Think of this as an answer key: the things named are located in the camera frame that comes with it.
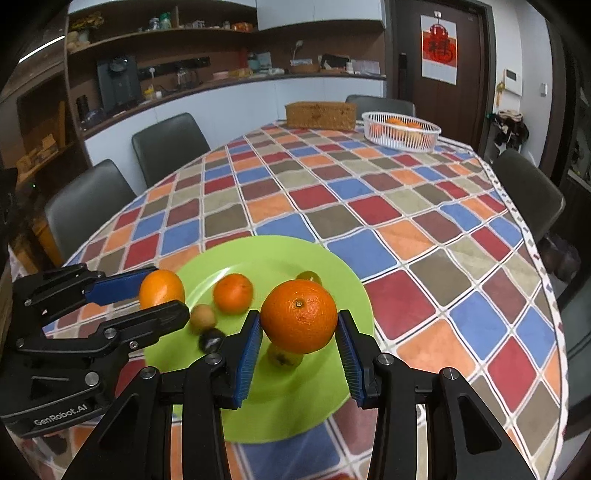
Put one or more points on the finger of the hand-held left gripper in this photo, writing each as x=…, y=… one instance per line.
x=152, y=319
x=115, y=288

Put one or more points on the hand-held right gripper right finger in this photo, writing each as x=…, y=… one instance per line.
x=351, y=364

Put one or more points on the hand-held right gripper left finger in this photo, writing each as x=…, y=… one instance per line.
x=247, y=355

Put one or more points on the orange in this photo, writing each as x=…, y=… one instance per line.
x=298, y=316
x=396, y=122
x=161, y=286
x=233, y=293
x=414, y=125

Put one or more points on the green tomato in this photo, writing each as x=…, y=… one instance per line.
x=284, y=357
x=309, y=276

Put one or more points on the dark plum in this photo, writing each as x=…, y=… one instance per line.
x=211, y=340

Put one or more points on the brown longan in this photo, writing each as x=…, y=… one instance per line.
x=203, y=317

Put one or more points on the green plate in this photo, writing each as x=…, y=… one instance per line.
x=295, y=406

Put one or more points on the dark grey chair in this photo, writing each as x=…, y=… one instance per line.
x=168, y=143
x=526, y=189
x=381, y=102
x=87, y=203

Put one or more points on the small yellow bottle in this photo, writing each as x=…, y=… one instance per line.
x=149, y=93

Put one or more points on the glass kettle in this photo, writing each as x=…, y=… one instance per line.
x=183, y=78

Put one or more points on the white plastic basket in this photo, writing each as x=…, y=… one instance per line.
x=399, y=138

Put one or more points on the wicker box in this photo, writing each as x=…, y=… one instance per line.
x=321, y=115

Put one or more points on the yellow flower bunch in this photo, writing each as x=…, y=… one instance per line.
x=85, y=25

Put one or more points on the green bottles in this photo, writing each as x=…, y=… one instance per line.
x=159, y=22

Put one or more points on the dark brown door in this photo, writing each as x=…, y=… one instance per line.
x=466, y=115

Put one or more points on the dark clothes pile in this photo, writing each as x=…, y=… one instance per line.
x=508, y=131

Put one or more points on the orange package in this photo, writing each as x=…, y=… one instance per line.
x=243, y=26

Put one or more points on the red and white door poster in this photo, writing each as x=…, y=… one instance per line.
x=438, y=50

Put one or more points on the wooden wall shelf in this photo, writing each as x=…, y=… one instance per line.
x=194, y=46

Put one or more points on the white wall intercom panel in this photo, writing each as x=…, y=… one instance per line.
x=513, y=82

